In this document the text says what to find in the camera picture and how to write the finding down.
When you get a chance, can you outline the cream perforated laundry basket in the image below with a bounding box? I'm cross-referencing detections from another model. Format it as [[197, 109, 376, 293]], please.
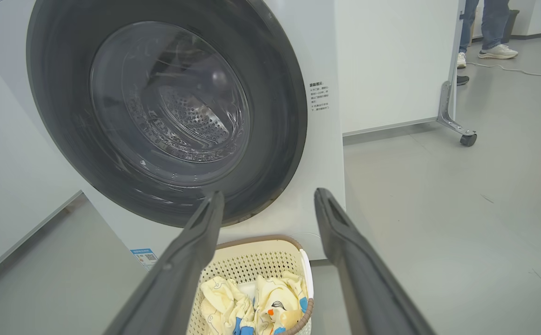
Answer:
[[187, 235, 314, 335]]

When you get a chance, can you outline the black text notice sticker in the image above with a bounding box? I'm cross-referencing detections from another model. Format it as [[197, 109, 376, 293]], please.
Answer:
[[309, 81, 331, 111]]

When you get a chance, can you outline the blue energy label sticker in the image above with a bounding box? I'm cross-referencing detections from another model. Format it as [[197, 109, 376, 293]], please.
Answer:
[[130, 248, 158, 271]]

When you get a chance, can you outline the yellow garment with duck print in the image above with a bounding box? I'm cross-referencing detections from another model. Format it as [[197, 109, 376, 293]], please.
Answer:
[[253, 271, 308, 335]]

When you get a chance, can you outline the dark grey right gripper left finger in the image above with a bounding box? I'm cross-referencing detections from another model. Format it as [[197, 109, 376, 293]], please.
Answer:
[[104, 191, 225, 335]]

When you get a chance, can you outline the person in blue jeans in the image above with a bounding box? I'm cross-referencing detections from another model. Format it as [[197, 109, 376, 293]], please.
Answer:
[[457, 0, 519, 69]]

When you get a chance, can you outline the grey metal leg with caster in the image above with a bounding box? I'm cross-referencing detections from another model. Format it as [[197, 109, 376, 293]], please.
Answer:
[[437, 0, 477, 147]]

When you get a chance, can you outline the white partition panel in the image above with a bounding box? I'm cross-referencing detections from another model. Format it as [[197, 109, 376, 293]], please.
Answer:
[[335, 0, 460, 136]]

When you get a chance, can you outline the white floor cable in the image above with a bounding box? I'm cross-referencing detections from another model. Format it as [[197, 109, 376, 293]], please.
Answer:
[[466, 61, 541, 83]]

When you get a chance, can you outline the yellow garment with blue cuffs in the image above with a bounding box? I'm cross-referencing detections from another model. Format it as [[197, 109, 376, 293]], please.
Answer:
[[200, 276, 255, 335]]

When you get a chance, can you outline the dark round glass washer door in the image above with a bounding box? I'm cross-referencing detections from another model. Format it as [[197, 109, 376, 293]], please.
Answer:
[[26, 0, 308, 228]]

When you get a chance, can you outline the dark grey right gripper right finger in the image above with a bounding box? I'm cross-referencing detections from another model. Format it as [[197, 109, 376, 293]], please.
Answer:
[[314, 188, 436, 335]]

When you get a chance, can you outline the white front-load washing machine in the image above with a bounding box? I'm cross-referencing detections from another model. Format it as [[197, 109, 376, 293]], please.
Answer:
[[0, 0, 345, 271]]

